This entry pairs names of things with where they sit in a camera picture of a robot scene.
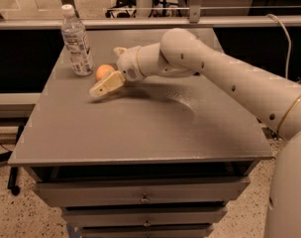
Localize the orange fruit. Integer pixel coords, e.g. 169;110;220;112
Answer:
96;64;114;81

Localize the clear plastic water bottle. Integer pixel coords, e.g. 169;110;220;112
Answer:
61;4;93;76

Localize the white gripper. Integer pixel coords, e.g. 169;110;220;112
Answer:
89;47;145;97

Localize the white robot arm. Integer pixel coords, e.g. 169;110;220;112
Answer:
90;28;301;238

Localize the grey drawer cabinet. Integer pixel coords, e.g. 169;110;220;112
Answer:
7;28;274;238

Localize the black office chair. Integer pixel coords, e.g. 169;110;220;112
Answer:
105;0;137;18

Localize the metal railing frame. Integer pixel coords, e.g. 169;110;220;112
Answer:
0;0;301;29

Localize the black stand leg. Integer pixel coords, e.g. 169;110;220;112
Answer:
0;126;26;196

